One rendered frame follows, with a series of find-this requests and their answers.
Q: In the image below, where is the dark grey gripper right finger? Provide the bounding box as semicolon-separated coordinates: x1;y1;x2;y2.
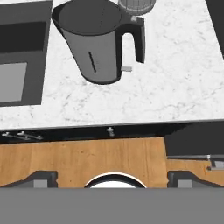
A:
167;170;224;188

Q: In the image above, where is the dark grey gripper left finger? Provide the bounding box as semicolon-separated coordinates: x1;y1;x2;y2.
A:
0;170;59;188

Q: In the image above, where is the grey and black electric kettle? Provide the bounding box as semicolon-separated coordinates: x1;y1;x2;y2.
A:
51;0;146;86

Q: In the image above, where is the black cupboard front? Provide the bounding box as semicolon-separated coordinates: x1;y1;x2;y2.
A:
0;122;187;144

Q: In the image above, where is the round white and black thing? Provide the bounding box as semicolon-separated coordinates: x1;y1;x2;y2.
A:
83;171;147;189

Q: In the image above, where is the black appliance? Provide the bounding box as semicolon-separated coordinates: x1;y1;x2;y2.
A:
205;0;224;61

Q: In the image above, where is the silver bar drawer handle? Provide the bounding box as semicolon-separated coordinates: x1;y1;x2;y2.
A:
1;130;44;142

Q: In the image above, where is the small silver cupboard handle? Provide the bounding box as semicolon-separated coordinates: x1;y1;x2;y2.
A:
106;126;116;137

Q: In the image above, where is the grey wire mesh basket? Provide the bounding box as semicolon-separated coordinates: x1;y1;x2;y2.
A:
117;0;158;17

